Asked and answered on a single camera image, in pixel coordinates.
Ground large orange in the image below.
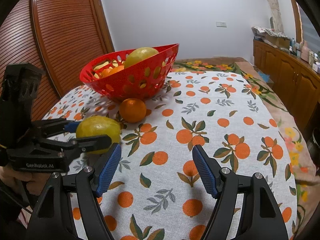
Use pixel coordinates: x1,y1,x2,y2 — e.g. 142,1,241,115
100,65,124,78

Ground yellow-green fruit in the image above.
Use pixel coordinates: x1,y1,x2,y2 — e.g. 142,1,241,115
124,47,158,69

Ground left hand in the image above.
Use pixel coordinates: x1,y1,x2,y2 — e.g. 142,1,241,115
1,165,51,196

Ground green fruit back right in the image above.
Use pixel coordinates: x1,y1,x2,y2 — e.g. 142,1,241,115
76,115,121,143

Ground orange behind held fruit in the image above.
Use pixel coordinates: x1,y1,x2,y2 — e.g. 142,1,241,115
119,98,146,123

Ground floral bed blanket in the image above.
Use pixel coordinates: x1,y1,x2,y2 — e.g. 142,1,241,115
172,57,319,239

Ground orange print tablecloth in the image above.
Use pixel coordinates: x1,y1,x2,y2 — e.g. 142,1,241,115
45,72,297,239

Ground red perforated plastic basket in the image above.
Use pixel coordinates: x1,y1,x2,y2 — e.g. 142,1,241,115
80,43,179,102

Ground wooden louvre wardrobe door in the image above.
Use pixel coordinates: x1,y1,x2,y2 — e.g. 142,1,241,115
1,0,113,120

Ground wooden sideboard cabinet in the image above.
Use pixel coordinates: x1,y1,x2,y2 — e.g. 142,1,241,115
253,39,319,140

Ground clutter on cabinet top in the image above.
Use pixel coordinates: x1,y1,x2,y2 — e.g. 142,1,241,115
251,27,315,79

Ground white wall switch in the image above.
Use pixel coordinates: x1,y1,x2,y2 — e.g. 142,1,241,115
216,21,227,28

